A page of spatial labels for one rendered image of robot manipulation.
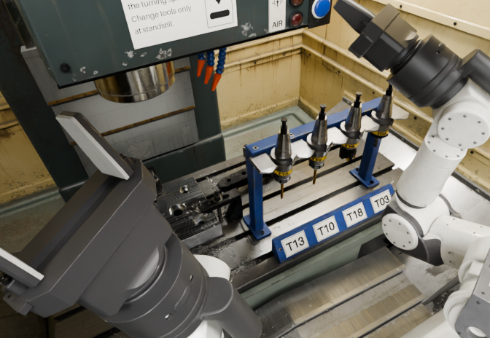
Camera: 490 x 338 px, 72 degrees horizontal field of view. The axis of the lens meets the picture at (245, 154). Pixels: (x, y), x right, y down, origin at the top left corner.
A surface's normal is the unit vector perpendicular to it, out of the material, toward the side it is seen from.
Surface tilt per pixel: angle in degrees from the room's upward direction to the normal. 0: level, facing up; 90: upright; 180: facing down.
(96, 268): 78
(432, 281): 24
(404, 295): 8
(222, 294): 16
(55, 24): 90
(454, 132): 92
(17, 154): 90
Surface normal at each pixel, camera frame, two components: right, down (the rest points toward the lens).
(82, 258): 0.83, 0.14
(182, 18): 0.45, 0.56
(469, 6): -0.89, 0.33
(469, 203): -0.41, -0.56
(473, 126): -0.55, 0.58
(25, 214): -0.05, -0.76
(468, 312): -0.68, 0.39
